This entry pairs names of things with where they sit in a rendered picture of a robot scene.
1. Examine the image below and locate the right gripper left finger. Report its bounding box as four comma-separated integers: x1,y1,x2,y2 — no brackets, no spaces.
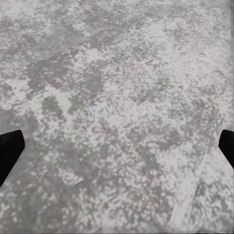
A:
0,130,25,187

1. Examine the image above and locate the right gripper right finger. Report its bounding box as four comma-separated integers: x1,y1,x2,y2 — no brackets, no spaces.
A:
218,129,234,169

